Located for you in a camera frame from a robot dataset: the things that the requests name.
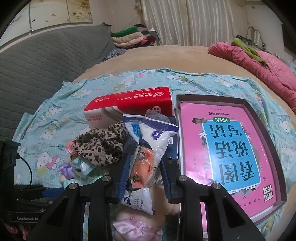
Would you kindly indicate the dark blue small box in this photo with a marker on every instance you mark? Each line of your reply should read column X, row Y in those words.
column 172, row 149

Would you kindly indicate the teddy bear pink dress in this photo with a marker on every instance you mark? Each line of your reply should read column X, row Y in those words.
column 132, row 224

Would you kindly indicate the cluttered side desk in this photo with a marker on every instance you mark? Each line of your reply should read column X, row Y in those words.
column 253, row 38

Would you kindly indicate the small green white packet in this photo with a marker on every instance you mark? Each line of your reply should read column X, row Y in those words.
column 81, row 166

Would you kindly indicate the tan bed blanket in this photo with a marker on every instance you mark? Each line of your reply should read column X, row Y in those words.
column 181, row 58

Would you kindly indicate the painted wall panel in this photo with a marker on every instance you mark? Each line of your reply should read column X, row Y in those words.
column 38, row 15

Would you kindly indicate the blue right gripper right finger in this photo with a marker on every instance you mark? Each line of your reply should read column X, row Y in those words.
column 170, row 174

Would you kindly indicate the teddy bear purple dress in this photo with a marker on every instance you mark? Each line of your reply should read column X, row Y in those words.
column 65, row 170

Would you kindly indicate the pink quilted comforter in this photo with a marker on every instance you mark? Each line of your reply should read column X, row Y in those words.
column 277, row 76

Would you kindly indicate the red white tissue box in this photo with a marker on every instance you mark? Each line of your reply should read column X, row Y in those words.
column 107, row 110

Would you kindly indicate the light blue cartoon sheet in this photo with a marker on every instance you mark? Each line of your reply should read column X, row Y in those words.
column 43, row 135

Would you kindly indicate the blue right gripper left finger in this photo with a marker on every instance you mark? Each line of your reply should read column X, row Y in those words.
column 123, row 182

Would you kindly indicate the leopard print fabric scarf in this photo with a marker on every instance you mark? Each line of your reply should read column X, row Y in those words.
column 102, row 146

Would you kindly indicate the stack of folded clothes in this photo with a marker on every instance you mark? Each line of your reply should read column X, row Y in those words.
column 135, row 37

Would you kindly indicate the pink packaged cloth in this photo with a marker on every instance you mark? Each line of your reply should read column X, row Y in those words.
column 69, row 148

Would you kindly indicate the pink blue children's book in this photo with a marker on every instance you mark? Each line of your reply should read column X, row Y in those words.
column 221, row 145

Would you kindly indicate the dark floral pillow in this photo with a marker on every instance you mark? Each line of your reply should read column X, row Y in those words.
column 114, row 53

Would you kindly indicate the white plastic snack packet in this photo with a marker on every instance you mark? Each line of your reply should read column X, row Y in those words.
column 151, row 133

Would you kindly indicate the white striped curtain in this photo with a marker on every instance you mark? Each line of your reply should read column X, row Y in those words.
column 192, row 23

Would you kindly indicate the green garment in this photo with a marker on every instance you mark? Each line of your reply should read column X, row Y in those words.
column 249, row 51

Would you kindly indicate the grey quilted headboard cover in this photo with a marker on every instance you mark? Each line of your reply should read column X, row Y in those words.
column 34, row 69

